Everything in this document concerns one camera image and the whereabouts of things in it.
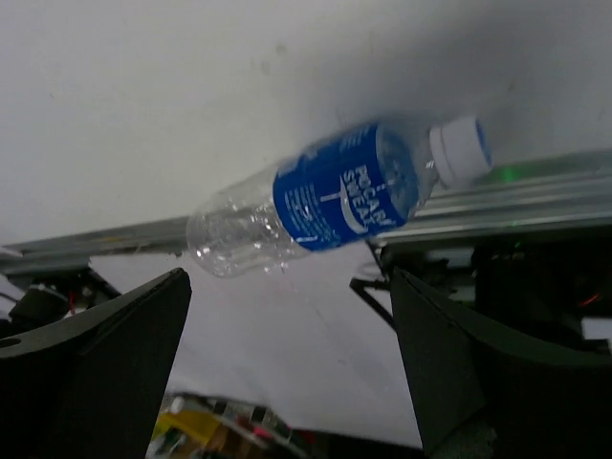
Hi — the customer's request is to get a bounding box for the blue label Pocari Sweat bottle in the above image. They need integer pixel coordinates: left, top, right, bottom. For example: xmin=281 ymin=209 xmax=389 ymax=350
xmin=186 ymin=116 xmax=492 ymax=277

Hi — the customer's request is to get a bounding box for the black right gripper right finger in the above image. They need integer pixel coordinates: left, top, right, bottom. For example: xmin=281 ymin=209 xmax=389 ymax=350
xmin=390 ymin=270 xmax=611 ymax=458

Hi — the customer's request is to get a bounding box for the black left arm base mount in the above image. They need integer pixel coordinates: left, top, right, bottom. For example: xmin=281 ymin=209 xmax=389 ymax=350
xmin=1 ymin=268 xmax=120 ymax=339

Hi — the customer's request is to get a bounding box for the aluminium table front rail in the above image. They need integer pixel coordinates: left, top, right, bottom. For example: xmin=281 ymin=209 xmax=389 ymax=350
xmin=1 ymin=149 xmax=611 ymax=275

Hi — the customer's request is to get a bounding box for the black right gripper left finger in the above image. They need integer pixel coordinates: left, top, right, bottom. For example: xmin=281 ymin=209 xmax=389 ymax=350
xmin=1 ymin=269 xmax=191 ymax=458

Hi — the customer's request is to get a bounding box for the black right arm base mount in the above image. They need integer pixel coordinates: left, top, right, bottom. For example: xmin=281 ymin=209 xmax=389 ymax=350
xmin=350 ymin=231 xmax=611 ymax=355

